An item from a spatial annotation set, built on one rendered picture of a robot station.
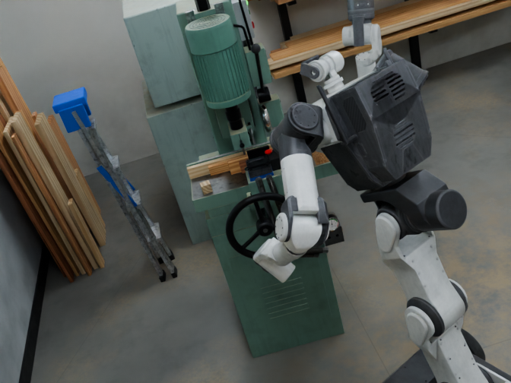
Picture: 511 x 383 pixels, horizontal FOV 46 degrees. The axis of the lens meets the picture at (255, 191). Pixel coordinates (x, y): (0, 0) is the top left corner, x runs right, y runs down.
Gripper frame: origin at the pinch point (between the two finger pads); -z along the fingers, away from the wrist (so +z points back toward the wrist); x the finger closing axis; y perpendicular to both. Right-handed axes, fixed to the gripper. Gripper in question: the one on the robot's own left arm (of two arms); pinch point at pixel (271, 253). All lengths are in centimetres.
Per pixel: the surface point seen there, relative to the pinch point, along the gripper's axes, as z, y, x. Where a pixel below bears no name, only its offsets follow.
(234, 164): -35.8, 34.3, -4.9
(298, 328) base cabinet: -68, -44, 2
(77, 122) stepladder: -87, 76, -74
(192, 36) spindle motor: -7, 81, -6
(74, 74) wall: -244, 140, -108
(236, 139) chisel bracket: -30, 43, -2
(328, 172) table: -29.6, 21.3, 29.9
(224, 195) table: -28.6, 23.3, -11.7
